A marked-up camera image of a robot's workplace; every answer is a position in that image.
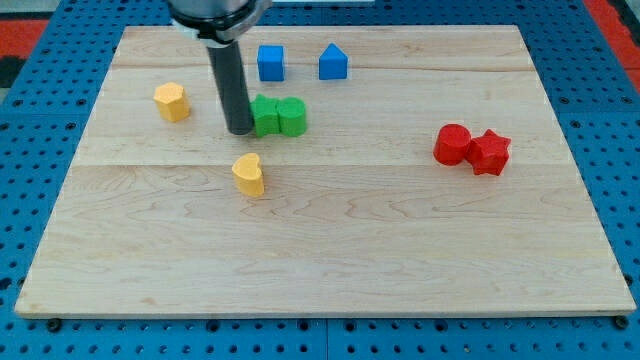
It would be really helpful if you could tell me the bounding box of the yellow hexagon block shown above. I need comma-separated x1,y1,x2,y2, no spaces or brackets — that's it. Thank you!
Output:
153,82,191,122

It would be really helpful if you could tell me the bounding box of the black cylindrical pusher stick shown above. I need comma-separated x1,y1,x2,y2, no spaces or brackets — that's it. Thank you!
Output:
207,42,254,135

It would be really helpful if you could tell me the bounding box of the blue house-shaped block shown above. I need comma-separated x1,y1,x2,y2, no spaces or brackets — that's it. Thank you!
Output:
318,43,349,80

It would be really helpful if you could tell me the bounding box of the red star block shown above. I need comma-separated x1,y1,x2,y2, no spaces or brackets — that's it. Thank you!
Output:
465,129,511,176

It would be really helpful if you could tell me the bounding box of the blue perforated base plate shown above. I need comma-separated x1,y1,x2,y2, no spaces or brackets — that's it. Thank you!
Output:
1,1,639,359

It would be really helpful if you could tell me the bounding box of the green star block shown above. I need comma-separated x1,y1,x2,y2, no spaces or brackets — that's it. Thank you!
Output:
250,94,280,137

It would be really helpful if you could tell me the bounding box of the green cylinder block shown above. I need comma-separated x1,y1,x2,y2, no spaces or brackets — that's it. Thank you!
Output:
276,97,307,137

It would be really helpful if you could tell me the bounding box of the yellow heart block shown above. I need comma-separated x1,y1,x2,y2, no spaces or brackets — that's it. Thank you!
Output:
232,153,265,197

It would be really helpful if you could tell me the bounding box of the red cylinder block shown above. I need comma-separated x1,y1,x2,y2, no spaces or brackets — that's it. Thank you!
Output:
433,124,471,166

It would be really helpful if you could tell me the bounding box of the blue cube block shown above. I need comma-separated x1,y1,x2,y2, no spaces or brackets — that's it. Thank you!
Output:
257,45,285,82

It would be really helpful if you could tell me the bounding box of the wooden board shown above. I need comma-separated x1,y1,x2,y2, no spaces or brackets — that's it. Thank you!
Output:
15,25,636,319

